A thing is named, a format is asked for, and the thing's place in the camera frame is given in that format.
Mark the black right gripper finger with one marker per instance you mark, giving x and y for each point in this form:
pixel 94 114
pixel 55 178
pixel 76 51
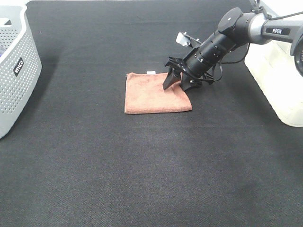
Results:
pixel 188 83

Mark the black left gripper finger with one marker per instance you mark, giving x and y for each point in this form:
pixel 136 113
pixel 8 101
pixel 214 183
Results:
pixel 174 75

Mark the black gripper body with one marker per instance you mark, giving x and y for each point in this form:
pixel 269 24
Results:
pixel 193 65

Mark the orange-brown towel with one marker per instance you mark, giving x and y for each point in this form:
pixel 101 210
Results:
pixel 144 94

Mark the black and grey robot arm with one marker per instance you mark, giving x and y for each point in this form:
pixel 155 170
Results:
pixel 234 30

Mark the white plastic bin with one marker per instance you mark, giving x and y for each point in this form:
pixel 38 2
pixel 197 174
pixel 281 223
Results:
pixel 275 60

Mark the black fabric table mat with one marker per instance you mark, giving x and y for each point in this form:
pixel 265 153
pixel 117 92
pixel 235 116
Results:
pixel 75 159

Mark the grey perforated laundry basket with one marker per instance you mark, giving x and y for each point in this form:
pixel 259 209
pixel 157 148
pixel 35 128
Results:
pixel 20 65

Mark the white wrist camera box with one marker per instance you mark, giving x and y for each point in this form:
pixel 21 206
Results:
pixel 182 39

